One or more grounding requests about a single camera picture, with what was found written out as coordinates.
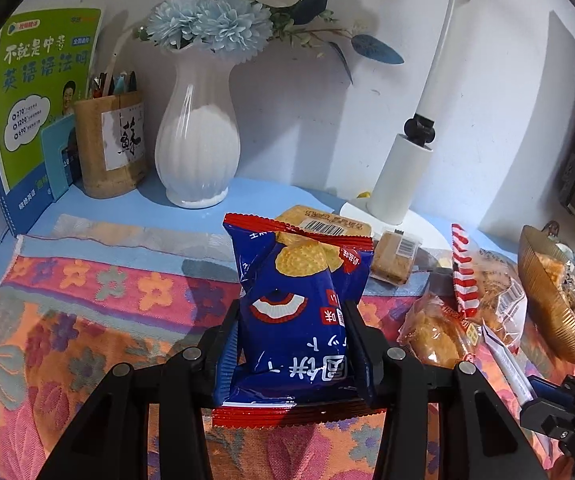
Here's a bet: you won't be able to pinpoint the small red striped cake packet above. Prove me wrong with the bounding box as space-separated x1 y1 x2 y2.
397 292 479 370

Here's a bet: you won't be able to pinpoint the red striped bread bag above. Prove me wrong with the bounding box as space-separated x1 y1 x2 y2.
451 223 527 352

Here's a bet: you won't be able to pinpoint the blue red cracker bag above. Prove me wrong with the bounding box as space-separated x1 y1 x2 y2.
213 212 373 428

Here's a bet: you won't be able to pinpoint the brown label cake pack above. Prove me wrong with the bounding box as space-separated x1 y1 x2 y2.
276 205 372 238

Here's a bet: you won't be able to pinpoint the egg cake pack with raisins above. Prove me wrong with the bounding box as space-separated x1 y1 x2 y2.
537 252 575 315

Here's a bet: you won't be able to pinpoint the amber ribbed glass bowl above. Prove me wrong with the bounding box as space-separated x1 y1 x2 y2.
519 226 575 364

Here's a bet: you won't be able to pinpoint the floral woven table mat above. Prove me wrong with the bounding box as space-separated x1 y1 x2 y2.
0 237 427 479

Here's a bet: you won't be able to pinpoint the small square cracker packet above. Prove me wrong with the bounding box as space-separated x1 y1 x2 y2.
371 230 421 286

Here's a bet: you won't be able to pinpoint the white desk lamp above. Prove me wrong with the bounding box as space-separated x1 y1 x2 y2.
339 0 471 250

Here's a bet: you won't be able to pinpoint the white ceramic vase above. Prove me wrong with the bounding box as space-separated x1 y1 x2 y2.
154 47 241 209

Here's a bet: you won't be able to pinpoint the light blue card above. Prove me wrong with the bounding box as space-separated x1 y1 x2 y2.
40 114 82 202

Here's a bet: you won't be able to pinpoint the wooden pen holder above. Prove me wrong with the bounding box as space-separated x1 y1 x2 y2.
74 91 149 200

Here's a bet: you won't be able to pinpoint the green grammar book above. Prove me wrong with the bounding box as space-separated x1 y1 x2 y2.
0 6 102 235

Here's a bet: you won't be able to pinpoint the blue white artificial flowers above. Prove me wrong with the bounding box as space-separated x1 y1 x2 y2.
132 0 403 65

